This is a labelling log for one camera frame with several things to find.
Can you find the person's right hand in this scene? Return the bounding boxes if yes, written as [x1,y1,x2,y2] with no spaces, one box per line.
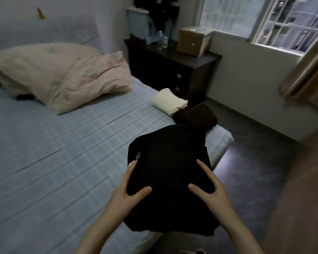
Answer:
[188,159,232,223]

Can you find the person's left hand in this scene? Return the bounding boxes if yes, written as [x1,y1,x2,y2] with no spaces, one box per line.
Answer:
[106,159,153,223]

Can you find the black hoodie with white lettering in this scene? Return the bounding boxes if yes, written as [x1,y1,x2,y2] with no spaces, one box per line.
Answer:
[123,124,222,237]

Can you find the bed with blue plaid sheet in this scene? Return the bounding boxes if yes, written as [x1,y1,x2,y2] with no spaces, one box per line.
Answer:
[0,15,235,254]

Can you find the dark brown trousers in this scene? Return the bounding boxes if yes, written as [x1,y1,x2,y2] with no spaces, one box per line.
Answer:
[171,103,219,133]

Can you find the cream printed hoodie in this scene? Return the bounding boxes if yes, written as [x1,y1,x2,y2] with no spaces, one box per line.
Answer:
[151,87,189,117]

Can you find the pinkish crumpled blanket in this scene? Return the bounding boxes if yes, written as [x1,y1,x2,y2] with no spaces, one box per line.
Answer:
[31,51,135,115]

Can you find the black cabinet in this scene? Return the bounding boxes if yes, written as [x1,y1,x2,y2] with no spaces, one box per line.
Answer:
[124,34,223,108]

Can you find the dark plush item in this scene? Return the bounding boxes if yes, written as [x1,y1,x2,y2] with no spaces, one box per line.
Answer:
[16,93,37,102]

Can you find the beige curtain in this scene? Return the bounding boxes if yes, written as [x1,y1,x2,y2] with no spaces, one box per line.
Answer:
[278,30,318,109]

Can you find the beige crumpled duvet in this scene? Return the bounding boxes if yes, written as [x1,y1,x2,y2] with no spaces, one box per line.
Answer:
[0,42,102,96]

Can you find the clear plastic bottle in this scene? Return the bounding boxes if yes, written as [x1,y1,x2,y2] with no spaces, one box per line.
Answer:
[157,30,165,51]

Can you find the cardboard box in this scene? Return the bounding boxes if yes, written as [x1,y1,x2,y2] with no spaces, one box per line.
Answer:
[176,25,216,58]

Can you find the light blue plastic appliance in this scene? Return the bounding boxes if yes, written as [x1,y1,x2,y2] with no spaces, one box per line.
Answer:
[126,7,160,46]

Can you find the barred window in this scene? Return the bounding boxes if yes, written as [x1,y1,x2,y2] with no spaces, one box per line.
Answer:
[195,0,318,56]

